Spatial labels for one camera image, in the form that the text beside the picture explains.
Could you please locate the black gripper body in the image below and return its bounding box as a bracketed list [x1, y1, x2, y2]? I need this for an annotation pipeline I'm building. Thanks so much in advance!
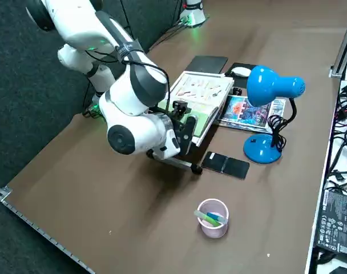
[173, 115, 197, 156]

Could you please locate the green cover recipe book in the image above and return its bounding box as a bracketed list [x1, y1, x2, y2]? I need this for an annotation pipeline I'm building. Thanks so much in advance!
[157, 71, 236, 146]

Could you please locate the blue desk lamp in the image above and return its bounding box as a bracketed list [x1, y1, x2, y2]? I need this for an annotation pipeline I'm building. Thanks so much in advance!
[243, 65, 306, 165]

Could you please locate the small blue orange comic book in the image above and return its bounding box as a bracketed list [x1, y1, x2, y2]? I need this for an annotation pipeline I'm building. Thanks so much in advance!
[222, 95, 274, 127]

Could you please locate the black folding phone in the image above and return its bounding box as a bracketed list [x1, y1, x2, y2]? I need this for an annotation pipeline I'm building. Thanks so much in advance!
[201, 151, 251, 180]

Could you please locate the grey laptop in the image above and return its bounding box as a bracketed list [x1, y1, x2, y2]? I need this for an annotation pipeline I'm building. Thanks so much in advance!
[187, 55, 229, 74]

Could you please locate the black mouse pad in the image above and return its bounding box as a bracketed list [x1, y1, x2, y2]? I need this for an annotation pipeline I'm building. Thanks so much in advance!
[224, 62, 257, 88]

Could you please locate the white computer mouse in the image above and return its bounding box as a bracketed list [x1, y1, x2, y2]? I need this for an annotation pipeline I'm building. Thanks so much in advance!
[230, 67, 252, 78]

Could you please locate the blue pen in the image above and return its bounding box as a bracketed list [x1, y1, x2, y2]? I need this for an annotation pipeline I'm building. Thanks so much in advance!
[206, 212, 228, 225]

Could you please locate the green highlighter pen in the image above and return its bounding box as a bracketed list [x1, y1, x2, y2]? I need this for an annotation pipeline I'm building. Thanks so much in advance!
[193, 210, 221, 228]

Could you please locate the large wrapped comic magazine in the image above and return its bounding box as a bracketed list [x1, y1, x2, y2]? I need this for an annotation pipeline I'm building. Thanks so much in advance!
[218, 95, 287, 134]

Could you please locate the pink mesh pen cup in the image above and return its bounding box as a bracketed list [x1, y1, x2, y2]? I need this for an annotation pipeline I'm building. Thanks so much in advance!
[197, 199, 230, 239]

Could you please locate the black labelled power adapter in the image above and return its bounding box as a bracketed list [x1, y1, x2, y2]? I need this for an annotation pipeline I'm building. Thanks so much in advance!
[314, 187, 347, 255]

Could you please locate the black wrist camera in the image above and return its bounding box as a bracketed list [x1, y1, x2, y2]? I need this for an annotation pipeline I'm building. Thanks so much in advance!
[172, 99, 189, 120]

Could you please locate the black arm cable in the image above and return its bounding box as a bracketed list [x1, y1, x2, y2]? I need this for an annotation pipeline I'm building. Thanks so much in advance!
[116, 42, 172, 118]

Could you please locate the black lamp power cable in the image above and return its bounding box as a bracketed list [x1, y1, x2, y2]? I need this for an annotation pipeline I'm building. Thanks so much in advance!
[267, 114, 289, 151]

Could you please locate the black cable tangle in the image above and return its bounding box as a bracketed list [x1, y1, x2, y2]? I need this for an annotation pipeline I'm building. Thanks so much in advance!
[326, 81, 347, 189]

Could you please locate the aluminium profile post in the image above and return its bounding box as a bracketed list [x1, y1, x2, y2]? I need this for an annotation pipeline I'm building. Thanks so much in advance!
[329, 0, 347, 78]

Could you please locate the metal table edge rail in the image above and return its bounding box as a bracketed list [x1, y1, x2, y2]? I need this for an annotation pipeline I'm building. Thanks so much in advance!
[0, 182, 96, 274]

